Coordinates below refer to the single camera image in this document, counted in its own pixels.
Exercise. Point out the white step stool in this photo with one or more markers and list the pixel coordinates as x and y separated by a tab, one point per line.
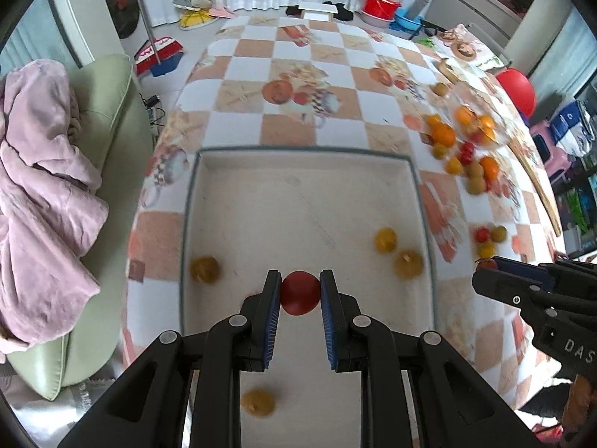
319	9

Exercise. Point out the checkered printed tablecloth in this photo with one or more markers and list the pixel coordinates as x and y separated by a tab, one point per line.
289	126

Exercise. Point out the yellow cherry tomato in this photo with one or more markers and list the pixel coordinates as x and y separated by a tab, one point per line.
258	402
205	269
386	240
408	263

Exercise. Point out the black slipper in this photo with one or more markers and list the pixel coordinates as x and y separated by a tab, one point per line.
294	10
344	11

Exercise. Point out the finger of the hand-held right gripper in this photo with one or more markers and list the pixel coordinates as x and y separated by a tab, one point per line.
496	284
522	268

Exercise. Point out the grey cabinet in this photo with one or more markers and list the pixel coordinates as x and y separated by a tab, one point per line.
471	4

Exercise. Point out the person's right forearm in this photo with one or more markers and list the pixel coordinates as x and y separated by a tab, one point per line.
580	406

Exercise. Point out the yellow round fruit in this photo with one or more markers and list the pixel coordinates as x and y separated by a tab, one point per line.
475	179
440	88

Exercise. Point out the white tray with grey rim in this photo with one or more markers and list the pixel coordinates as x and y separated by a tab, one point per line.
303	205

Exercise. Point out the pink fleece blanket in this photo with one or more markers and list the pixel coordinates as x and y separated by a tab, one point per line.
42	186

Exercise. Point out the orange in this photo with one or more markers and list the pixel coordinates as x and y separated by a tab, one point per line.
489	166
443	135
465	114
487	123

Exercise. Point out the blue and white bag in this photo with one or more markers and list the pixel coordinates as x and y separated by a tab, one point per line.
571	123

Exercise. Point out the red box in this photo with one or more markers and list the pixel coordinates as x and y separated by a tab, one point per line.
546	433

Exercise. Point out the printed pillow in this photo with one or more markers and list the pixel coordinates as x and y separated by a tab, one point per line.
466	46

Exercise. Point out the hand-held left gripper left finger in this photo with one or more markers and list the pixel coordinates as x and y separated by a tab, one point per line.
271	322

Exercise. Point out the group of cherry tomatoes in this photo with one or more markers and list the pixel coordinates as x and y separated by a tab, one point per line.
483	234

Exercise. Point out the black shelf cabinet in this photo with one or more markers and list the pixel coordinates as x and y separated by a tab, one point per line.
578	214

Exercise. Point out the light green sofa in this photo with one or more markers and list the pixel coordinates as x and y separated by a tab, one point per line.
107	116

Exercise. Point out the red bucket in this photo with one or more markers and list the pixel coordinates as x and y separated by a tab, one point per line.
380	5

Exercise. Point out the blue basin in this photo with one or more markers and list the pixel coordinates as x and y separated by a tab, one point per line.
408	21

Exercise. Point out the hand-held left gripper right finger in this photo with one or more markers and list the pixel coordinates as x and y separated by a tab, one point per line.
329	322

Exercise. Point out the clear glass bowl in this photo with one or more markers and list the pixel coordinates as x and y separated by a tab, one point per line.
471	102

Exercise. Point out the pink plastic stool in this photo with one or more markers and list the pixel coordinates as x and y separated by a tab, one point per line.
557	161

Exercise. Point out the grey printed sheet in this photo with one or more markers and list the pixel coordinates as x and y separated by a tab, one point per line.
88	396

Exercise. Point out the red cherry tomato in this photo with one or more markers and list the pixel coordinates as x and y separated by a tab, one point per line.
301	293

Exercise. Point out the blue dustpan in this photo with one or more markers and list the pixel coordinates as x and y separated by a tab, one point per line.
165	69

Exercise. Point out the red broom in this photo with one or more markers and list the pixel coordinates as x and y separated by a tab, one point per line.
161	49

